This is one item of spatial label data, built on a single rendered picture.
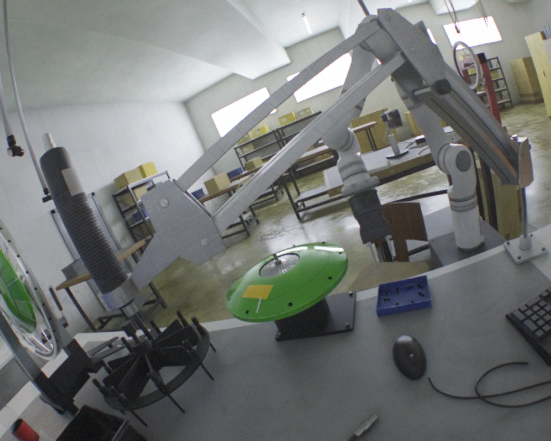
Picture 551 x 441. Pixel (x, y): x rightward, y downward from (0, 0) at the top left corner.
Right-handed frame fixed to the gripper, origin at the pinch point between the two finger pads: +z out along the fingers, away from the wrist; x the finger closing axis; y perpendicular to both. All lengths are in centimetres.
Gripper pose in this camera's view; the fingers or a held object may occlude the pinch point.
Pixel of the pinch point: (386, 265)
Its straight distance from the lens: 66.1
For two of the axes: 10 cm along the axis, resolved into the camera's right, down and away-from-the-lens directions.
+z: 2.8, 9.4, -2.1
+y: 3.2, 1.1, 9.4
